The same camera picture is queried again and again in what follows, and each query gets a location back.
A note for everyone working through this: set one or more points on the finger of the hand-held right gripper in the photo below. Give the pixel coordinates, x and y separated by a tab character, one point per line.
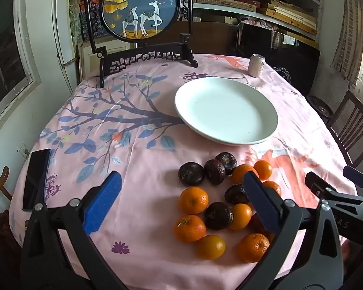
355	176
320	187

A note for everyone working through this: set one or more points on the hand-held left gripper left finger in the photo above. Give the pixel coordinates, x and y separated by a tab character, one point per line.
104	205

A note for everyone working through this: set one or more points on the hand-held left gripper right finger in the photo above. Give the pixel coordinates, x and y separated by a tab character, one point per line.
261	205

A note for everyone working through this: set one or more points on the dark red plum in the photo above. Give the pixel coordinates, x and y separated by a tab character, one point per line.
255	223

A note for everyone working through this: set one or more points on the pile of mandarins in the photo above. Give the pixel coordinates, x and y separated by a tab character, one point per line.
241	216

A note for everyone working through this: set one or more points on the round orange mandarin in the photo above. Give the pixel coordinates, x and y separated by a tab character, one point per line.
193	200
253	247
190	228

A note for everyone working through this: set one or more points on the white ceramic plate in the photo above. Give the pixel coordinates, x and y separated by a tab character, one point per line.
227	111

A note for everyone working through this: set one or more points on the pink printed tablecloth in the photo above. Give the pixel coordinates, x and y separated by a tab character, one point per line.
145	187

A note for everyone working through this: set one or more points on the dark wooden slatted chair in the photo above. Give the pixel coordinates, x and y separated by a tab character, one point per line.
351	117

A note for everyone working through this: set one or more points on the black smartphone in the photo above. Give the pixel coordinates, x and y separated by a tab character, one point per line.
36	178

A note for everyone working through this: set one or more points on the dark round metal object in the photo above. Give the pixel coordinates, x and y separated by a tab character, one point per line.
320	105

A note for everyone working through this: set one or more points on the black cabinet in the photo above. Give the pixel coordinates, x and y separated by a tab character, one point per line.
290	54

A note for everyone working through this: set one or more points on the pale drink can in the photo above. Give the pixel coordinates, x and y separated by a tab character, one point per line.
256	66

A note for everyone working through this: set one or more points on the white framed panel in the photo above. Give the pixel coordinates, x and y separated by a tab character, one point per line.
87	60

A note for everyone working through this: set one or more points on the beige checkered curtain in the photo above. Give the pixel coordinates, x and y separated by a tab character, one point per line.
351	30

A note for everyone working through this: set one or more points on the stack of wooden boards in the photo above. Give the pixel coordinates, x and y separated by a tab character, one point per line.
290	15

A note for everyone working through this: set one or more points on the floral folded cloth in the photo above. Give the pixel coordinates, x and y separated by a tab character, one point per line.
257	24

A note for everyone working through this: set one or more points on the white framed window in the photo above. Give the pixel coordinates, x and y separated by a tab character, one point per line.
6	60

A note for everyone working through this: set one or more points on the stack of patterned boxes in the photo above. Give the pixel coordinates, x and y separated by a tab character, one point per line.
84	15

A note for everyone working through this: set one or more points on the round deer painting table screen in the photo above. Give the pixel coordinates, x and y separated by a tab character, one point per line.
139	6

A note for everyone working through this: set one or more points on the wall socket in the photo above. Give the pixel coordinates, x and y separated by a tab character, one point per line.
23	150

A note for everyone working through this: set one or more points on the white wall conduit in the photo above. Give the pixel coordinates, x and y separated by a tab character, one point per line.
60	36

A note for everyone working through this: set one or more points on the white wall shelf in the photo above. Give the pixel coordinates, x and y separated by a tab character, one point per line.
230	10

